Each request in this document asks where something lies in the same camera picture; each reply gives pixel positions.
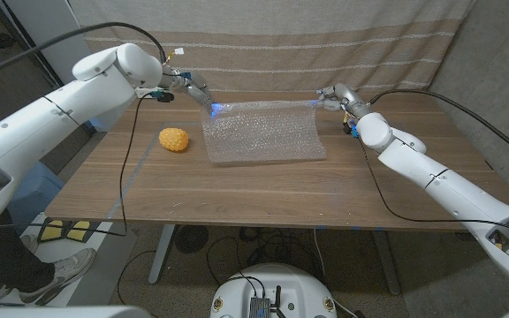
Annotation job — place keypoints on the yellow foot pedal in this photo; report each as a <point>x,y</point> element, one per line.
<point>78,230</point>
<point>51,230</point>

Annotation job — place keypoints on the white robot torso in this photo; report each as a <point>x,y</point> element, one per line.
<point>294,287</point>

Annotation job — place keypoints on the blue stool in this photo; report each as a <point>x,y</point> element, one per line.
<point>38,190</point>

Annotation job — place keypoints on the beige striped curtain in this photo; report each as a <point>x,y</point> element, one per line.
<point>281,44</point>

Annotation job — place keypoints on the grey white sneaker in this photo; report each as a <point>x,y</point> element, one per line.
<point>60,276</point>

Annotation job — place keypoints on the clear bubble wrap sheet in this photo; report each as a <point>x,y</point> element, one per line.
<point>263,132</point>

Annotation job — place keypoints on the black trouser leg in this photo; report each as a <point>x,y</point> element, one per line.
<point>2,260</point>

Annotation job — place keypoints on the grey electronics box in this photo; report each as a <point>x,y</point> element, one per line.
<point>259,308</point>

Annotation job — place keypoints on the white power strip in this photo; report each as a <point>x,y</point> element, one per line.
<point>145,93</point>

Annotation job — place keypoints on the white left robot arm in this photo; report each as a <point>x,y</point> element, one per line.
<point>60,119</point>

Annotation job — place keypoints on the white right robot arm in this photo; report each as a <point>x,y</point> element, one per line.
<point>449,190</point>

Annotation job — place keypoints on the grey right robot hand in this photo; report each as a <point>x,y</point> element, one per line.
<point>340,98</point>

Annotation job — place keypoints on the white metal table leg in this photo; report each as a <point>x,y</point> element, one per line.
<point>387,265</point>
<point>161,256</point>

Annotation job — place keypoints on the orange textured ball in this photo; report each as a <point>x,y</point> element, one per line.
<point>173,139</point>

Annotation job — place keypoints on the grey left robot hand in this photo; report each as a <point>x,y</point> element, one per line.
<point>195,90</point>

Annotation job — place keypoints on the round black floor fan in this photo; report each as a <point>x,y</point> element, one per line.
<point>192,240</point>

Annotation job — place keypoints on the white pillar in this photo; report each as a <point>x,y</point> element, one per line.
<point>55,26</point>

